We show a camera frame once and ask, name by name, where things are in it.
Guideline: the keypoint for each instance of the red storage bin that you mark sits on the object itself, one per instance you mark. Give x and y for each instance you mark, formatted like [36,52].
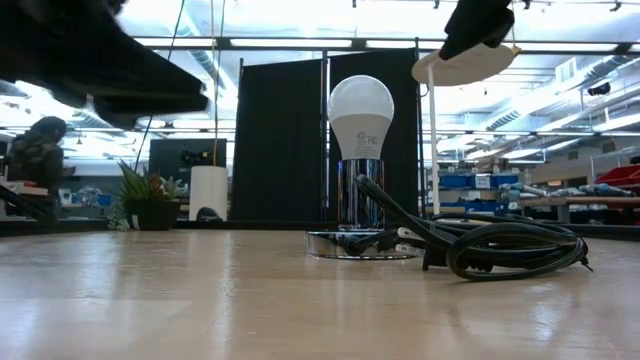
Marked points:
[620,176]

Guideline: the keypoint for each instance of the black ceiling-mounted device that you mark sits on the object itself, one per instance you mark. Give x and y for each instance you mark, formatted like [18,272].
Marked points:
[600,89]

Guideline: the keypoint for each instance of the wooden workbench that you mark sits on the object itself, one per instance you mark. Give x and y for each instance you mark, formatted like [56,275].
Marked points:
[580,202]

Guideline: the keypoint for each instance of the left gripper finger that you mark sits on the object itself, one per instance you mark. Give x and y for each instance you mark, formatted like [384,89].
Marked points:
[165,77]
[150,109]

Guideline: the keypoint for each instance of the black folding room divider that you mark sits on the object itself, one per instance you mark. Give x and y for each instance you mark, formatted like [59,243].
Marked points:
[280,140]

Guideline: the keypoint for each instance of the background wooden desk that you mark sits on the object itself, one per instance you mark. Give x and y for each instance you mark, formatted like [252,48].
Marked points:
[25,190]

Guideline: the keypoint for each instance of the black monitor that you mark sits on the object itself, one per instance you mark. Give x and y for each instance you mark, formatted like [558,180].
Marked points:
[167,160]

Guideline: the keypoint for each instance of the person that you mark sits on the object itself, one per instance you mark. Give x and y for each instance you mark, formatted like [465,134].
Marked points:
[37,155]

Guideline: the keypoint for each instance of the white lightbulb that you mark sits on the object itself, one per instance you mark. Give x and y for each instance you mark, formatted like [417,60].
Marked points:
[360,110]

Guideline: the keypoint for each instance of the grey blue power tool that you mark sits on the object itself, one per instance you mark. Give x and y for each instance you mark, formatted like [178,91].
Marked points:
[607,190]
[522,190]

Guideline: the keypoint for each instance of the chrome lamp socket base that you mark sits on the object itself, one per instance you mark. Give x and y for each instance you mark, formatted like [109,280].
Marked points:
[360,195]

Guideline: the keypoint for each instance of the potted succulent plant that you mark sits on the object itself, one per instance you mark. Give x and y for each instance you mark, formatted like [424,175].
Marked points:
[152,215]

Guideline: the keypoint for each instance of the small yellow hanging weight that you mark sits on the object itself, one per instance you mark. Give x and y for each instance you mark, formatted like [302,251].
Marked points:
[515,50]

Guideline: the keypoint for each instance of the long blue storage bin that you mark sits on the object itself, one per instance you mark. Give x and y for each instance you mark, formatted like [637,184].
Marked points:
[500,206]

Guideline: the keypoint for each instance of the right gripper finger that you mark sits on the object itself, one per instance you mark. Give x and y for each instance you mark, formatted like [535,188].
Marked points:
[480,22]

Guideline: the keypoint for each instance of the white floor lamp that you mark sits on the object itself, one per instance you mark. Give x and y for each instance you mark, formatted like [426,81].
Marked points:
[470,67]

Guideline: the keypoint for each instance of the white cylinder container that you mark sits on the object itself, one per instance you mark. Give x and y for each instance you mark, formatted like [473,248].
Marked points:
[209,187]

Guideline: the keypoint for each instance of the small blue box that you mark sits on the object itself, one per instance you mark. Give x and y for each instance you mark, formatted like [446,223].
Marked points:
[105,200]

